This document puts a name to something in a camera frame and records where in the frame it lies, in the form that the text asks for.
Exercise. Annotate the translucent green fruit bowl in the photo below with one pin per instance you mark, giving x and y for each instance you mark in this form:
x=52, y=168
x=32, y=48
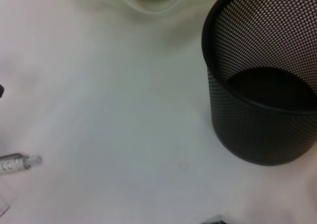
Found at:
x=153, y=6

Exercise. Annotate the silver ballpoint pen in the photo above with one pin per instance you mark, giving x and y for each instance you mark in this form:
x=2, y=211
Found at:
x=19, y=163

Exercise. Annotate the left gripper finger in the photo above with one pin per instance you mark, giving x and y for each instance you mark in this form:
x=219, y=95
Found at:
x=1, y=91

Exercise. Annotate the black mesh pen cup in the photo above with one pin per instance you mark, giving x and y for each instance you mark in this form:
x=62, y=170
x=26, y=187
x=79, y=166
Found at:
x=260, y=129

